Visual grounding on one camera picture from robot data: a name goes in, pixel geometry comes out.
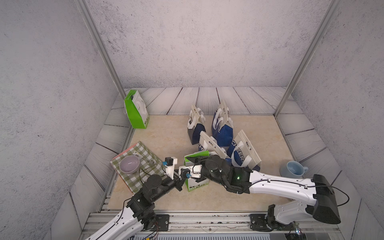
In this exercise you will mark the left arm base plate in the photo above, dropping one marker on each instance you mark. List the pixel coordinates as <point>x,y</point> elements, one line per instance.
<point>159,223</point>

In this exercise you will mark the green white takeout bag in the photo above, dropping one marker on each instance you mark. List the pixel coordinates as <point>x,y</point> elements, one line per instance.
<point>193,183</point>
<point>136,111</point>

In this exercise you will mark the blue white takeout bag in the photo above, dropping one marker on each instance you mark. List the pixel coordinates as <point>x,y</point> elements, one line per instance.
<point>209,144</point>

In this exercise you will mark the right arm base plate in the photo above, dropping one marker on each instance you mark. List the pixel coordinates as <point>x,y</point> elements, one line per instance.
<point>267,223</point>

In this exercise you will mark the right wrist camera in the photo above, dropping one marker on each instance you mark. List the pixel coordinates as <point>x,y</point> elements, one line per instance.
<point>185,173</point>

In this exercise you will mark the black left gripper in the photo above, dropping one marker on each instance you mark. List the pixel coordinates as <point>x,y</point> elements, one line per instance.
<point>178,181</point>

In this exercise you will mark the blue white bag lying right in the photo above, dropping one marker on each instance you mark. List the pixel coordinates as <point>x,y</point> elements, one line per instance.
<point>242,154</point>

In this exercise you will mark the light blue mug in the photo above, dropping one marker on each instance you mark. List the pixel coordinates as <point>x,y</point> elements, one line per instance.
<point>293,169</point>

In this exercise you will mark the green checkered cloth mat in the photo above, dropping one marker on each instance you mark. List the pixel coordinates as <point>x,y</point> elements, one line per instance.
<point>136,180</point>

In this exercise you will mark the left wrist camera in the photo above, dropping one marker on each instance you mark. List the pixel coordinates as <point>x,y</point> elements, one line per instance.
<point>170,161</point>

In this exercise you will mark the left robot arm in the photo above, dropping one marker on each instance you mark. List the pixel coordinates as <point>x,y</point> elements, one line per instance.
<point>138,212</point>

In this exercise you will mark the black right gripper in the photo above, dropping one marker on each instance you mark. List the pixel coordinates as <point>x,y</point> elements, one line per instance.
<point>201,160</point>

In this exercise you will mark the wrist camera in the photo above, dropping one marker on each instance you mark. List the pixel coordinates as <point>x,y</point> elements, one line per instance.
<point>185,173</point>
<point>170,161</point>

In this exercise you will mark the metal spoon patterned handle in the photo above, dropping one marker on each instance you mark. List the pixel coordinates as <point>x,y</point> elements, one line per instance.
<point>145,158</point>

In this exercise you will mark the lilac ceramic bowl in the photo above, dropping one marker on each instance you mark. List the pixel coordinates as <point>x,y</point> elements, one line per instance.
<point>129,164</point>

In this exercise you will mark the blue bag standing rear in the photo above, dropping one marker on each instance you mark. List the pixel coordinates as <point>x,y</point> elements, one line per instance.
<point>222,126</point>

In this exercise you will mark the dark navy takeaway bag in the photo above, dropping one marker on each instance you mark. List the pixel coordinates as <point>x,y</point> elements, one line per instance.
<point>195,124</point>

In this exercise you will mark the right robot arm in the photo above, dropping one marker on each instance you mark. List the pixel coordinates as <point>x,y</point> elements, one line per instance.
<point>313,197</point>

